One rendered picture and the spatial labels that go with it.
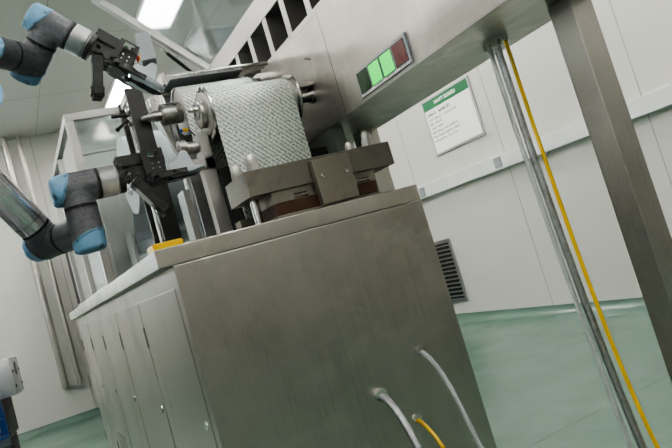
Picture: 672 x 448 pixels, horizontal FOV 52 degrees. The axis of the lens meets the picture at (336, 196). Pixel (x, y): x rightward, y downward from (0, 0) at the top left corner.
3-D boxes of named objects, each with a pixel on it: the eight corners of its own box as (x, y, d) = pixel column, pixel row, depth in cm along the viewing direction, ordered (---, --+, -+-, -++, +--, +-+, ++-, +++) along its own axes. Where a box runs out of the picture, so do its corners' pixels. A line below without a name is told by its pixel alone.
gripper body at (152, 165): (164, 146, 169) (114, 155, 163) (173, 179, 168) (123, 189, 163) (158, 154, 176) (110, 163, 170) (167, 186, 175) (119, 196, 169)
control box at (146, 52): (138, 68, 242) (131, 41, 242) (157, 64, 243) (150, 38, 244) (136, 62, 235) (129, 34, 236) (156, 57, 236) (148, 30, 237)
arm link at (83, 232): (83, 257, 167) (71, 214, 168) (116, 245, 163) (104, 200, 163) (57, 261, 160) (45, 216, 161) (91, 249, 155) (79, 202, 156)
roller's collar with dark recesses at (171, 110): (161, 128, 209) (156, 108, 209) (181, 125, 211) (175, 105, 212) (165, 122, 203) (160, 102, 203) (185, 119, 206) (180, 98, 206)
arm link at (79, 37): (65, 42, 168) (62, 55, 175) (82, 52, 169) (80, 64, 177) (79, 18, 171) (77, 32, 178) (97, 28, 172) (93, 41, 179)
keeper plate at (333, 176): (320, 206, 165) (308, 162, 166) (356, 197, 170) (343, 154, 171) (325, 204, 163) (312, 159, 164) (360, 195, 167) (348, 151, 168)
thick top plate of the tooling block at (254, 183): (231, 209, 172) (224, 186, 173) (366, 177, 190) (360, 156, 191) (250, 196, 158) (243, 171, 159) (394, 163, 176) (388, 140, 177)
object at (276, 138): (235, 190, 178) (216, 123, 180) (315, 172, 189) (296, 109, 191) (236, 190, 178) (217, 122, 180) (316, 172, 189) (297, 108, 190)
